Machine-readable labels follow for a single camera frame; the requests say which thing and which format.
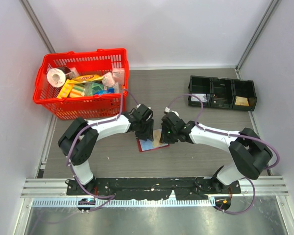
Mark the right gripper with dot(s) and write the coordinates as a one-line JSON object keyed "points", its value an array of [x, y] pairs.
{"points": [[164, 139]]}

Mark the yellow chips bag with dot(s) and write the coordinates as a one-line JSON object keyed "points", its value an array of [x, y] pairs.
{"points": [[87, 78]]}

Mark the red leather card holder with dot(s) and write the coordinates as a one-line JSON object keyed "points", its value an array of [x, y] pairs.
{"points": [[147, 145]]}

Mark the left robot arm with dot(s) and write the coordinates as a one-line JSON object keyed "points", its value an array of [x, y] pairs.
{"points": [[78, 141]]}

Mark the pink white box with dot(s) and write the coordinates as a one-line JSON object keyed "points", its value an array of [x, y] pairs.
{"points": [[119, 75]]}

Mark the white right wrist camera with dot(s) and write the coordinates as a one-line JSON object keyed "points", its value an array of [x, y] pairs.
{"points": [[168, 110]]}

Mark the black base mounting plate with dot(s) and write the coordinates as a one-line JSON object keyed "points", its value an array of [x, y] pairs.
{"points": [[151, 189]]}

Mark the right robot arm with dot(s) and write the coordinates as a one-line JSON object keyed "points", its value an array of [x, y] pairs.
{"points": [[249, 153]]}

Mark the white credit card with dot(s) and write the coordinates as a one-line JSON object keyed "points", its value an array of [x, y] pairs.
{"points": [[156, 138]]}

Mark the black tape roll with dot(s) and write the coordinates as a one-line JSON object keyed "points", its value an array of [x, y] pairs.
{"points": [[65, 70]]}

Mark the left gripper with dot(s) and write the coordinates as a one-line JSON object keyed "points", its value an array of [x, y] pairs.
{"points": [[149, 134]]}

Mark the red plastic shopping basket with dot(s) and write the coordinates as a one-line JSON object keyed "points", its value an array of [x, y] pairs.
{"points": [[98, 62]]}

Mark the yellow orange striped package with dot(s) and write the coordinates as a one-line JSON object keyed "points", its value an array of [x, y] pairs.
{"points": [[72, 89]]}

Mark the green blue packet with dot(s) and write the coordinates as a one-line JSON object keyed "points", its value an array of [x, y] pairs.
{"points": [[93, 88]]}

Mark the gold card in bin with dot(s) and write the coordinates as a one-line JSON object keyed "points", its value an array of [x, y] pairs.
{"points": [[241, 101]]}

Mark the cards in left bin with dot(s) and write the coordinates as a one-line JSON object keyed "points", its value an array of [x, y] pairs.
{"points": [[197, 97]]}

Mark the black three-compartment bin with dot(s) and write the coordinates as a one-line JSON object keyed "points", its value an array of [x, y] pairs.
{"points": [[222, 92]]}

